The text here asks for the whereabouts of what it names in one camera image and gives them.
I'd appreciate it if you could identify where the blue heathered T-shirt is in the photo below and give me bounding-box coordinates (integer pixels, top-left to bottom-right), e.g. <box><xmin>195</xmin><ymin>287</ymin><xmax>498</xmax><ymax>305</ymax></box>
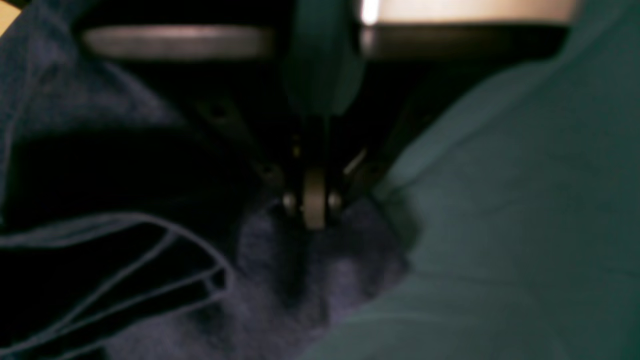
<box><xmin>1</xmin><ymin>0</ymin><xmax>408</xmax><ymax>360</ymax></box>

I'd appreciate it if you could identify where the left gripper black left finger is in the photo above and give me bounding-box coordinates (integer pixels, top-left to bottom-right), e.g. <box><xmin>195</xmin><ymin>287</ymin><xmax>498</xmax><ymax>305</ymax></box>
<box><xmin>75</xmin><ymin>0</ymin><xmax>321</xmax><ymax>230</ymax></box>

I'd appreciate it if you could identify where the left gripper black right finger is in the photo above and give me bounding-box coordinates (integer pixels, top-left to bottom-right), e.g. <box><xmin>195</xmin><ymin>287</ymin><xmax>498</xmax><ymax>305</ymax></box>
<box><xmin>320</xmin><ymin>25</ymin><xmax>570</xmax><ymax>228</ymax></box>

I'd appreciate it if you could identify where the teal table cloth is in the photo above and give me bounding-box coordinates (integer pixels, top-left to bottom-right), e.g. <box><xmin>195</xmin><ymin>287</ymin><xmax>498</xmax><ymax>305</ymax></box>
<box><xmin>302</xmin><ymin>0</ymin><xmax>640</xmax><ymax>360</ymax></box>

